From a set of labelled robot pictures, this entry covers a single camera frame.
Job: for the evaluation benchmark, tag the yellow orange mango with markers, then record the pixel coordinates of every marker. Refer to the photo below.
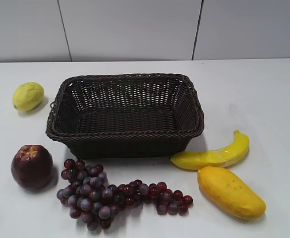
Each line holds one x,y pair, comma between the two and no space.
230,193

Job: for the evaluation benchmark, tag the dark woven wicker basket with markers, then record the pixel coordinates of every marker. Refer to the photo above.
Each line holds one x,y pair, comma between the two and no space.
126,115

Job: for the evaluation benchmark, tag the yellow banana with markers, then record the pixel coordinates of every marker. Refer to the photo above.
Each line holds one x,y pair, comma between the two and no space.
224,157

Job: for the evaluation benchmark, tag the purple red grape bunch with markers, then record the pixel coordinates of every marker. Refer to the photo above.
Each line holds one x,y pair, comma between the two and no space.
94,201

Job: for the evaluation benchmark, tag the yellow lemon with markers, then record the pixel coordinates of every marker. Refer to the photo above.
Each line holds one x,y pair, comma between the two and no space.
28,96

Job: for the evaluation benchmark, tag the dark red apple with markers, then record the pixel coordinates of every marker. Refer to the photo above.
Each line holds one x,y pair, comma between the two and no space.
32,167

